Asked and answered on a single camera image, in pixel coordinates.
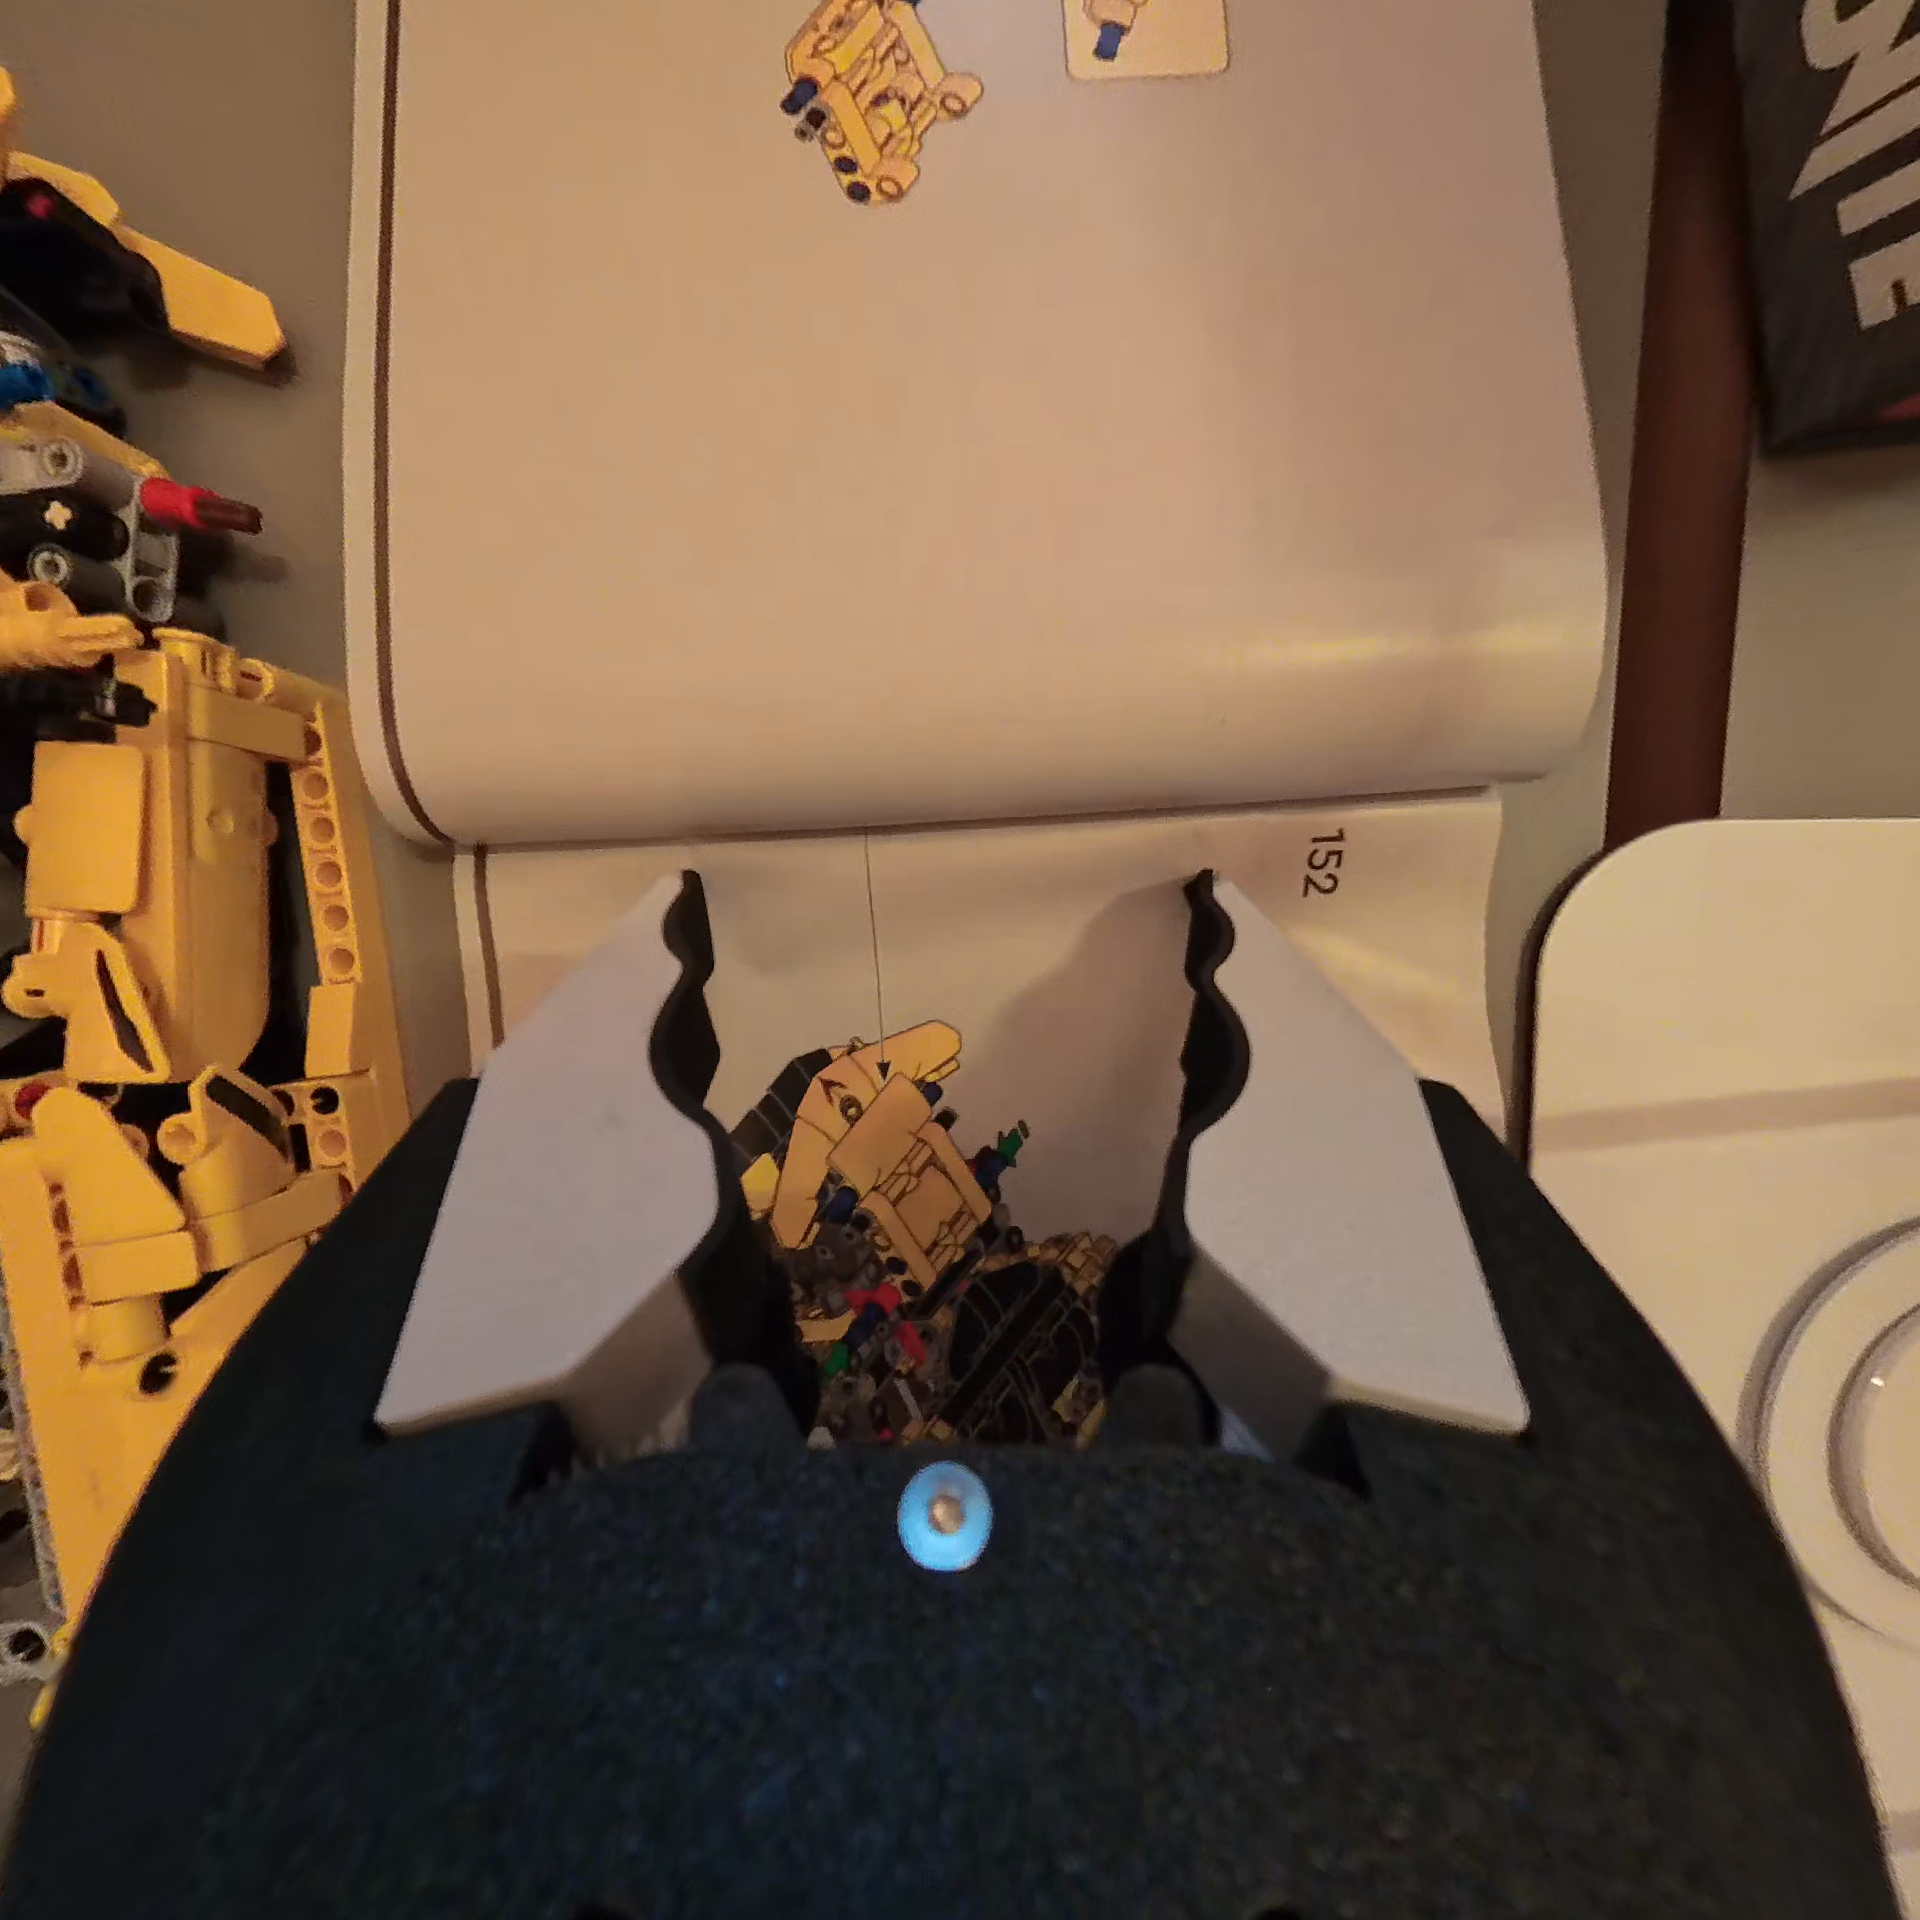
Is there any white instruction booklet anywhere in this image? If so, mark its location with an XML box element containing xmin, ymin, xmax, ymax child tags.
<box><xmin>343</xmin><ymin>0</ymin><xmax>1624</xmax><ymax>1457</ymax></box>

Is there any brown wooden strip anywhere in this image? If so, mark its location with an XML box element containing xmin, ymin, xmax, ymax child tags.
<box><xmin>1604</xmin><ymin>0</ymin><xmax>1758</xmax><ymax>849</ymax></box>

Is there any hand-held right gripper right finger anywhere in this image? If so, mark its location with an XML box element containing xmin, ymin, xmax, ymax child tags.
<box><xmin>1103</xmin><ymin>866</ymin><xmax>1532</xmax><ymax>1466</ymax></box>

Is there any yellow toy brick car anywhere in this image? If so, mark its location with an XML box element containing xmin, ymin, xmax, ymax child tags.
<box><xmin>0</xmin><ymin>76</ymin><xmax>415</xmax><ymax>1729</ymax></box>

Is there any toy car set box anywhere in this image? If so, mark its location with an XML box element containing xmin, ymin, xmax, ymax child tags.
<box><xmin>1734</xmin><ymin>0</ymin><xmax>1920</xmax><ymax>452</ymax></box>

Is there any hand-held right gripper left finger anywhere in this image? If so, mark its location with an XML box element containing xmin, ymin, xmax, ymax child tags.
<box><xmin>374</xmin><ymin>866</ymin><xmax>818</xmax><ymax>1469</ymax></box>

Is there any grey desk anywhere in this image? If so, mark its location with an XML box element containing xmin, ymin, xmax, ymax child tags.
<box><xmin>0</xmin><ymin>0</ymin><xmax>1920</xmax><ymax>1920</ymax></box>

